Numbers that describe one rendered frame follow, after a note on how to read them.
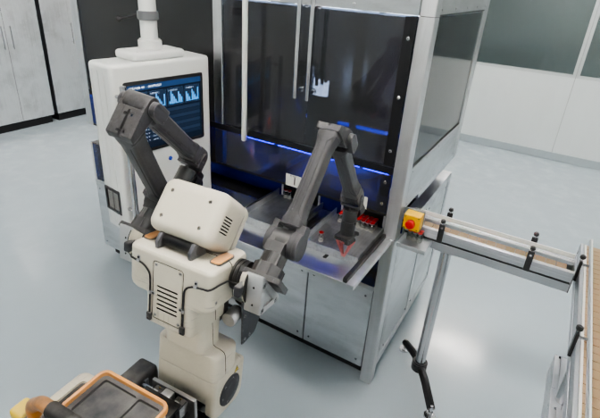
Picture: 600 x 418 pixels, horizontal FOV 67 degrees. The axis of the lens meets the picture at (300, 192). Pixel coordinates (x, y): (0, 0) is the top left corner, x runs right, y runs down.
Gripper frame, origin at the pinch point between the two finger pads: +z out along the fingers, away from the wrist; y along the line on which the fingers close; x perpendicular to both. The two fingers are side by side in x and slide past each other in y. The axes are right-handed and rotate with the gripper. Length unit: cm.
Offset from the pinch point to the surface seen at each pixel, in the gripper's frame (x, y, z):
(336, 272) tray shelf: -1.5, -8.2, 4.3
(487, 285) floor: -47, 168, 69
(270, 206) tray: 50, 21, -1
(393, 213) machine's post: -9.3, 25.9, -13.3
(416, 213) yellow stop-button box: -18.6, 27.6, -15.6
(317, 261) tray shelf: 8.2, -5.7, 3.8
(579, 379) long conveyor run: -84, -20, 2
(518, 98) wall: -8, 486, -44
